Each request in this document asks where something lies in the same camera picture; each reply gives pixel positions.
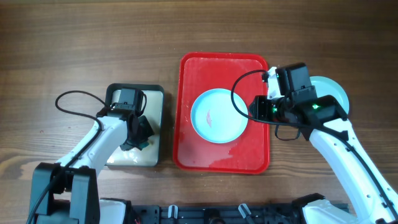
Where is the yellow green scrubbing sponge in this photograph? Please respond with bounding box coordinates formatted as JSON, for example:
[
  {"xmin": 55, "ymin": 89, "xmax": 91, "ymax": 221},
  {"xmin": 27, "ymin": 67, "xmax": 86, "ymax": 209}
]
[{"xmin": 137, "ymin": 141, "xmax": 150, "ymax": 151}]

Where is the light blue plate red stain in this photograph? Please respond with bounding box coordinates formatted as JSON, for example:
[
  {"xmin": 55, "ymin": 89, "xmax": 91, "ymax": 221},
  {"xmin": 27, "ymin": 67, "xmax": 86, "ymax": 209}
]
[{"xmin": 190, "ymin": 88, "xmax": 248, "ymax": 144}]

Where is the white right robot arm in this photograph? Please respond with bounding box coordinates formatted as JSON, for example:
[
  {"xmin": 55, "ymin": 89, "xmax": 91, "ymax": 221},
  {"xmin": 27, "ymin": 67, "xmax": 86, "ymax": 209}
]
[{"xmin": 249, "ymin": 95, "xmax": 397, "ymax": 223}]

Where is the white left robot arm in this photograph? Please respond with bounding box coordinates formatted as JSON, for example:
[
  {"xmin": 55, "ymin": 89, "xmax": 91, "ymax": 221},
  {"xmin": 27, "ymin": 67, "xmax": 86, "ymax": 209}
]
[{"xmin": 27, "ymin": 103, "xmax": 154, "ymax": 223}]

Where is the red plastic serving tray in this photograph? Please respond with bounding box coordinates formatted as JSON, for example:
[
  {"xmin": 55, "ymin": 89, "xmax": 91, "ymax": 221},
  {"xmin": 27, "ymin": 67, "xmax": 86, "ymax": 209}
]
[{"xmin": 173, "ymin": 52, "xmax": 271, "ymax": 174}]

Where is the dark metal soapy water pan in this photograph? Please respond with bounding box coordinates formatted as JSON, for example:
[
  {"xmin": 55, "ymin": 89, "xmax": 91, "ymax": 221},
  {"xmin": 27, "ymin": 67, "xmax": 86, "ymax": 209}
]
[{"xmin": 105, "ymin": 83, "xmax": 164, "ymax": 167}]

